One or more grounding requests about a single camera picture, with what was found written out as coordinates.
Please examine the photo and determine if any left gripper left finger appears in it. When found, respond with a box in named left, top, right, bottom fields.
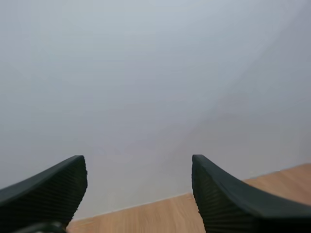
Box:
left=0, top=155, right=88, bottom=233

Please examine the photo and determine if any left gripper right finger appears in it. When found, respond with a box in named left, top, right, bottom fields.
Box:
left=191, top=154, right=311, bottom=233

